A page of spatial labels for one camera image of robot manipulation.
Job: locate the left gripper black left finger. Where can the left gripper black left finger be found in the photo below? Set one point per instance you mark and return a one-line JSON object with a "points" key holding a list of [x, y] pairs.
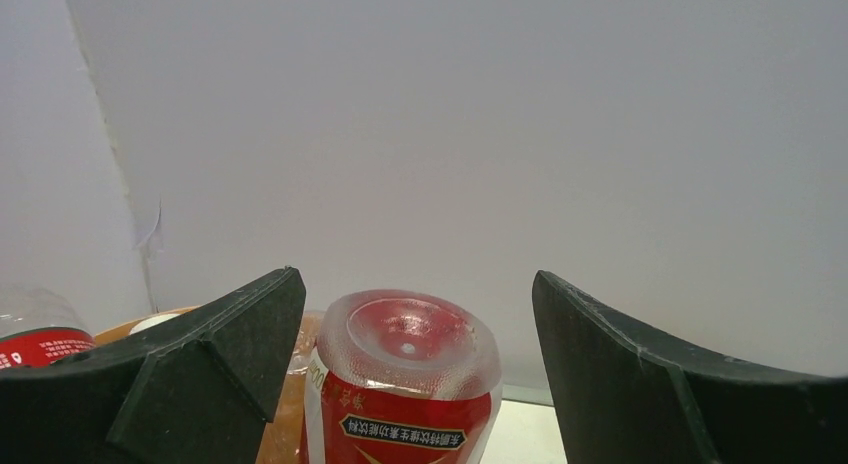
{"points": [[199, 388]]}

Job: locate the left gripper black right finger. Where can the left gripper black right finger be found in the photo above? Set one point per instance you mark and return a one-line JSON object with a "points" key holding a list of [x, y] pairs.
{"points": [[627, 392]]}

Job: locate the red-label bottle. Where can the red-label bottle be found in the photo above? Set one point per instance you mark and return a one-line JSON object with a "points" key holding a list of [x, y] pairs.
{"points": [[38, 328]]}

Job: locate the red-yellow label bottle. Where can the red-yellow label bottle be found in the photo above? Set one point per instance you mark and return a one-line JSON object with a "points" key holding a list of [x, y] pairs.
{"points": [[400, 377]]}

